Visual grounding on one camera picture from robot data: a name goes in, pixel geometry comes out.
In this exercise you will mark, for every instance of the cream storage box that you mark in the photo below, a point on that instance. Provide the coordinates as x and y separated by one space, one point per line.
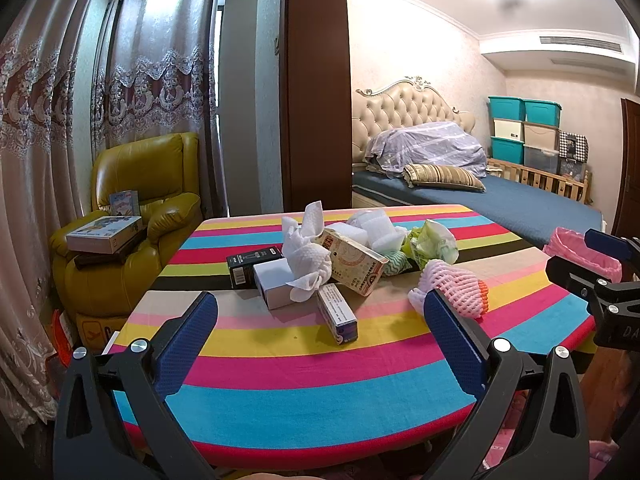
507 130

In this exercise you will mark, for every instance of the teal storage box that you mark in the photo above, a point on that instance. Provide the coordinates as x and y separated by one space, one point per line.
506 108
542 112
507 150

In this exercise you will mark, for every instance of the lace patterned curtain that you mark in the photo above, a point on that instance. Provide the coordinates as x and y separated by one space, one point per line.
155 70
35 160

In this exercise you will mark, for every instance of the white glossy box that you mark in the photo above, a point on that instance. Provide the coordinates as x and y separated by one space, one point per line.
272 280

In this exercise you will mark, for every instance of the white foam block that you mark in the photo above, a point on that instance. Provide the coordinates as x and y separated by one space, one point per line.
390 237

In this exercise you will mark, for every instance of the beige storage box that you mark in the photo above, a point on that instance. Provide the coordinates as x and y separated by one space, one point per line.
541 136

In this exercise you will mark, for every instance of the clear storage box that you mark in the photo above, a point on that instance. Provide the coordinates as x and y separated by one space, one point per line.
573 169

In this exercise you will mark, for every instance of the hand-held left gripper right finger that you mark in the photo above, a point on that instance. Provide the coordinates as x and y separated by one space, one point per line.
450 340

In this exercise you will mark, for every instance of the yellow leather armchair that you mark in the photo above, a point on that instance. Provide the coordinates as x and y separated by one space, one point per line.
145 170

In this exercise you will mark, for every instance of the ceiling air vent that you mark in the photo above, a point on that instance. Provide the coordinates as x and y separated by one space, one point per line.
580 44

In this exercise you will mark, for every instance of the blue striped quilt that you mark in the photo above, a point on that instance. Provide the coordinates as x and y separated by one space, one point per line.
425 147

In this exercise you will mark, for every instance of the dark flat box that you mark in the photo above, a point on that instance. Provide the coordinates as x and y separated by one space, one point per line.
107 258

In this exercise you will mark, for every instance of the blue bed sheet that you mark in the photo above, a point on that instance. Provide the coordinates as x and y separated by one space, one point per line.
525 205

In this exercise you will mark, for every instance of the white paper towel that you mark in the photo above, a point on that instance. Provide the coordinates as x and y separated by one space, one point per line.
305 255

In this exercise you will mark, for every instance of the red white package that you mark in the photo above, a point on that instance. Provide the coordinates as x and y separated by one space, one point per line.
59 337

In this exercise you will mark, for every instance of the yellow green plastic bag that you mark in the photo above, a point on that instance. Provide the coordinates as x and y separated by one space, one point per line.
432 242

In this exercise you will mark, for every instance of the green striped cloth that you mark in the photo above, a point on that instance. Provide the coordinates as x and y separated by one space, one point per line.
396 262

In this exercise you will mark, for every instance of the pink lined trash bin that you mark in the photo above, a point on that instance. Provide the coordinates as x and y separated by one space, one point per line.
570 247

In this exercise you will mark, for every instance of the dark wooden door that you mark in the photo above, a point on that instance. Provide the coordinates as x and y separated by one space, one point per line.
629 170

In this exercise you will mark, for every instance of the yellow cardboard box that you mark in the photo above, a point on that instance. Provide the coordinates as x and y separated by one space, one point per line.
100 332

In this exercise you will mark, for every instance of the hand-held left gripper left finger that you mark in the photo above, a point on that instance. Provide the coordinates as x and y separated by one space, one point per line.
192 330

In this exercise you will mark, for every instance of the beige printed carton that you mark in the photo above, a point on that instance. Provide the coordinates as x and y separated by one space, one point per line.
357 262

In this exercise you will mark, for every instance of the pink foam fruit net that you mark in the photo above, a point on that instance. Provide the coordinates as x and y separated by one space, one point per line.
452 280

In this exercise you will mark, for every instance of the purple white small carton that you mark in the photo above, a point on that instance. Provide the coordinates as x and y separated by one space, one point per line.
337 312

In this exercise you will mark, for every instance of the grey storage box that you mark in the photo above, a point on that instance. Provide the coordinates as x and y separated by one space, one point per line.
541 160

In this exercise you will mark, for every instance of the orange foam fruit net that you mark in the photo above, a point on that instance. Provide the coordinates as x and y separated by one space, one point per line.
482 295

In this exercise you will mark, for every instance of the gold striped pillow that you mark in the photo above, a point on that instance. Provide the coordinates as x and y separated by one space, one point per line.
445 177

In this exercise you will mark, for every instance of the checkered storage bag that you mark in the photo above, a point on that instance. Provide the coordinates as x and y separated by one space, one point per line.
573 146

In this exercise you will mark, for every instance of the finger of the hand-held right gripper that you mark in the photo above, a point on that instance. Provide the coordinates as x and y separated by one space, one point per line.
607 245
575 275

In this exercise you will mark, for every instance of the black printed carton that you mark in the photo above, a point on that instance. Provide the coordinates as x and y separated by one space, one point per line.
250 265

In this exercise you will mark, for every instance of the cream tufted bed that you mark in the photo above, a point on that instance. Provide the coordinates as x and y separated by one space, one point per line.
405 105

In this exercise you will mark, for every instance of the flat board game box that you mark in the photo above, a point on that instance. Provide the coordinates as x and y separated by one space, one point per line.
102 232

